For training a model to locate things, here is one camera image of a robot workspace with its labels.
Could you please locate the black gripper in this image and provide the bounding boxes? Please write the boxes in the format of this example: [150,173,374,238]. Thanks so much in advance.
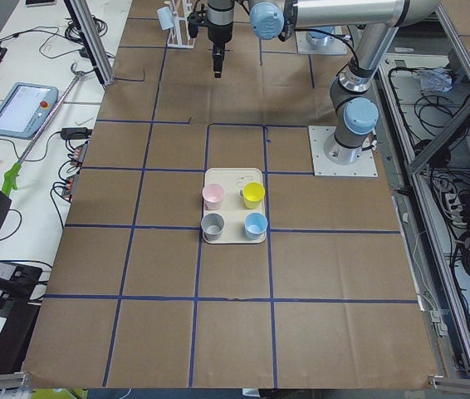
[207,0,234,79]

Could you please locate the light blue plastic cup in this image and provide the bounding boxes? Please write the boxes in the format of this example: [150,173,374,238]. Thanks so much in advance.
[157,6,174,30]

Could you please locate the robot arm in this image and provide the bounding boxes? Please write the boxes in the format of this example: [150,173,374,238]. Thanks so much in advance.
[243,1,438,166]

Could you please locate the pink plastic cup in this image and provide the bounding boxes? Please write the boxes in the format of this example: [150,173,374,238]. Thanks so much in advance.
[202,183,225,210]

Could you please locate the yellow plastic cup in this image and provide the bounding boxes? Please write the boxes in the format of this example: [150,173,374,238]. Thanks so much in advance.
[242,181,266,209]

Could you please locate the grey plastic cup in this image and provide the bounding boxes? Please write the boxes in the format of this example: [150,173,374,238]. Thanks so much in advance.
[201,213,225,242]

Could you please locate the cream plastic tray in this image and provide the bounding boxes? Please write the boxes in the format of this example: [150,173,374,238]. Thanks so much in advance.
[203,168,267,244]

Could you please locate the black power adapter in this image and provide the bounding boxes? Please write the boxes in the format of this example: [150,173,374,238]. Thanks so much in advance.
[60,127,92,140]

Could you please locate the blue teach pendant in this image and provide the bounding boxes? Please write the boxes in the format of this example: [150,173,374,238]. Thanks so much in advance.
[0,82,58,139]

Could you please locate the reacher grabber tool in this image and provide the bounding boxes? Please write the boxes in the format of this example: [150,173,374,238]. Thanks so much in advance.
[1,62,92,197]

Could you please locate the white wire cup rack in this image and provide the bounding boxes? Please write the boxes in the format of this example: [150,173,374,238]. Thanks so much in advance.
[164,0,195,49]

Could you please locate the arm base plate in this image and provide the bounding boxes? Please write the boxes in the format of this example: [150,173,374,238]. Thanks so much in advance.
[296,32,348,56]
[307,126,378,178]

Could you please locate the aluminium frame post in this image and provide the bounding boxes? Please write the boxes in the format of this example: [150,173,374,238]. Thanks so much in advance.
[64,0,115,87]

